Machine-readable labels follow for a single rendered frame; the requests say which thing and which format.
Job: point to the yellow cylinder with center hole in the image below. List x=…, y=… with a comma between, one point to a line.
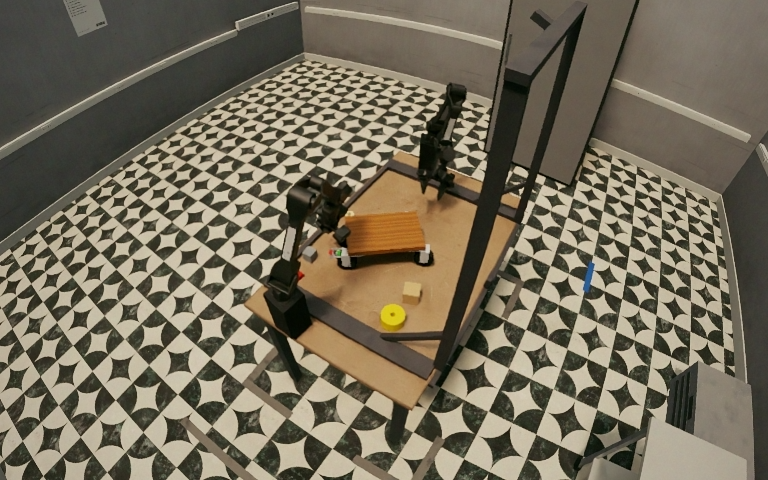
x=392, y=317

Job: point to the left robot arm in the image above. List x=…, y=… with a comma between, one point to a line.
x=299, y=203

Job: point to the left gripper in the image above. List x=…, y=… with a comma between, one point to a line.
x=324, y=223

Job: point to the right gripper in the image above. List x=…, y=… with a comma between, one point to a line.
x=424, y=174

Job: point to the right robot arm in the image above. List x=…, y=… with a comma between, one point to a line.
x=454, y=93

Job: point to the small tan cardboard box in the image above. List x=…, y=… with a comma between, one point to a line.
x=411, y=293

